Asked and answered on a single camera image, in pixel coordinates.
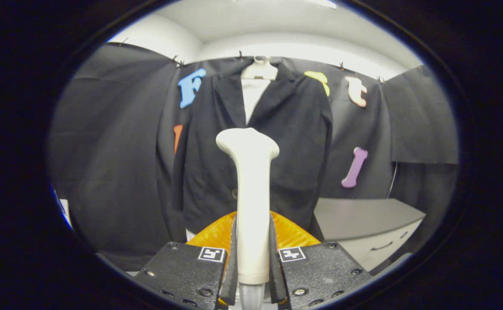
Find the white garment steamer nozzle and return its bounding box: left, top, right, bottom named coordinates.
left=216, top=127, right=280, bottom=310

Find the grey cabinet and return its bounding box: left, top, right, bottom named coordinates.
left=313, top=198, right=426, bottom=272

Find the white clothes hanger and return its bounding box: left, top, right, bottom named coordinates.
left=241, top=56, right=279, bottom=81

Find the black suit jacket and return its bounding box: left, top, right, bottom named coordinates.
left=157, top=60, right=334, bottom=242

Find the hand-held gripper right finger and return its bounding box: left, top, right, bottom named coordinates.
left=269, top=210, right=373, bottom=310

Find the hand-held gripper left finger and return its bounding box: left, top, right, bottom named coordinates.
left=134, top=211, right=239, bottom=310

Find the black backdrop cloth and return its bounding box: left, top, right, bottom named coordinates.
left=47, top=42, right=460, bottom=272

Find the thin white cable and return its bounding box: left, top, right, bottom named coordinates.
left=387, top=161, right=399, bottom=198

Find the white plastic object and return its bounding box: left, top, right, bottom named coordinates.
left=53, top=189, right=72, bottom=229

